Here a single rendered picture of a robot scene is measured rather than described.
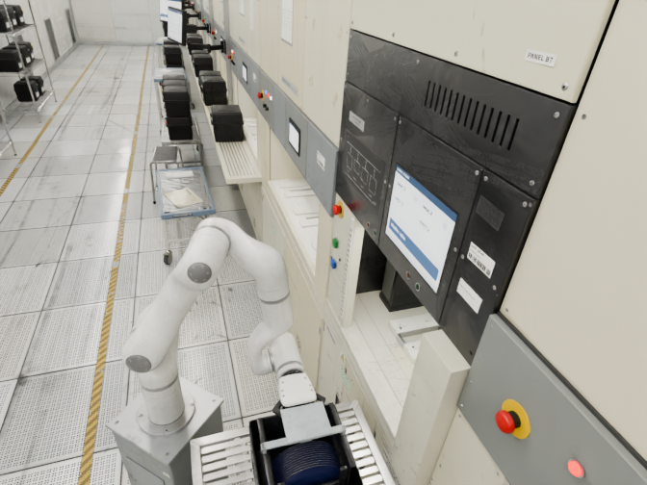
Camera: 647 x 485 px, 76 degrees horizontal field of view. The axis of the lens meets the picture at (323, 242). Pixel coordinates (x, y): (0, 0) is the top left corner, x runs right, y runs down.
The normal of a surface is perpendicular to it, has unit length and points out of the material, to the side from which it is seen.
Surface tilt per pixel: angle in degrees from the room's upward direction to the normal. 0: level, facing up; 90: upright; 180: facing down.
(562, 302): 90
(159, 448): 0
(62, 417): 0
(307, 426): 0
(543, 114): 90
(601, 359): 90
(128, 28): 90
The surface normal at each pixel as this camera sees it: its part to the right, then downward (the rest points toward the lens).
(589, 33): -0.96, 0.10
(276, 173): 0.31, 0.53
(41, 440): 0.07, -0.84
